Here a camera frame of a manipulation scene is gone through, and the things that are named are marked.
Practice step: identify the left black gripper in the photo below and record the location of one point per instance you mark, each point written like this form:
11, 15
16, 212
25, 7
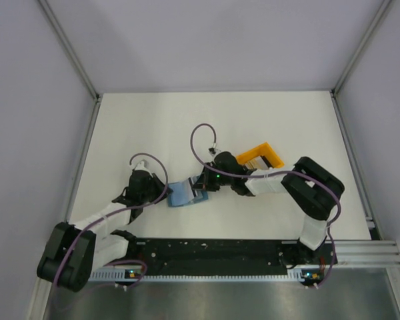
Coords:
154, 180

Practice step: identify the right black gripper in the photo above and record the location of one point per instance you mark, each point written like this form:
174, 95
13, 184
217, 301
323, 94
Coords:
204, 182

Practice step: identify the blue leather card holder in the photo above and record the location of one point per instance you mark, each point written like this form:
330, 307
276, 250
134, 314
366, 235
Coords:
182, 196

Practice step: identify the white credit card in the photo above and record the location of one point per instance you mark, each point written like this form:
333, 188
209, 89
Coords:
197, 194

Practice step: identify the orange plastic card stand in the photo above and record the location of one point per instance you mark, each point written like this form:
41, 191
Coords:
263, 150

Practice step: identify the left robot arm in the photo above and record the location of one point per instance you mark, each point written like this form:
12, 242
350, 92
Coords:
74, 251

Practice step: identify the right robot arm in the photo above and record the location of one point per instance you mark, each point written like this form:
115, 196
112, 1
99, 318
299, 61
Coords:
315, 190

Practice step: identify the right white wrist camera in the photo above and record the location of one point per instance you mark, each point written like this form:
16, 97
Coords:
214, 150

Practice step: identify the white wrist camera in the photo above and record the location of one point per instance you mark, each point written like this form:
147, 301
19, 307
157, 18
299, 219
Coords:
142, 165
214, 150

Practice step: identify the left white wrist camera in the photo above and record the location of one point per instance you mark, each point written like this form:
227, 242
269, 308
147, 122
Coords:
142, 165

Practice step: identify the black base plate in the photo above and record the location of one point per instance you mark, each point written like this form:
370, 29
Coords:
210, 257

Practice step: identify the grey cable duct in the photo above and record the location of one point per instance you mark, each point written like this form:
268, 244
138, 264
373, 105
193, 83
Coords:
121, 275

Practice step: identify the aluminium frame rail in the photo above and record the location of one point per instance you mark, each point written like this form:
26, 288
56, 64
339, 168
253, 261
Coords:
346, 253

